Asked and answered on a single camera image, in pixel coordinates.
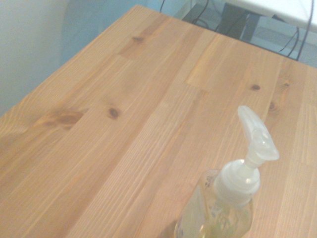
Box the clear sanitizer pump bottle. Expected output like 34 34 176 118
174 105 280 238

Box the dark table leg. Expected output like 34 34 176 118
217 2 261 45

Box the white side table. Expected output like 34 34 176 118
224 0 317 33

